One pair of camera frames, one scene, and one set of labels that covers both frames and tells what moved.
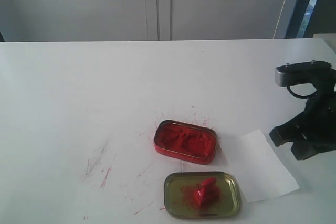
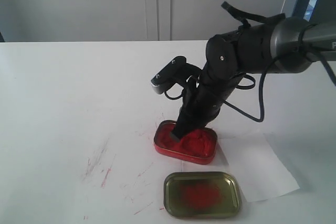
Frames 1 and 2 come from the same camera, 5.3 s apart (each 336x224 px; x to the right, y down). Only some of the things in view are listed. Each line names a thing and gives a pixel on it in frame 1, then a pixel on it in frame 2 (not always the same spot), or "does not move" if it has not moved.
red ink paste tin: (193, 143) does not move
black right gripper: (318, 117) → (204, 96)
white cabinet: (115, 7) does not move
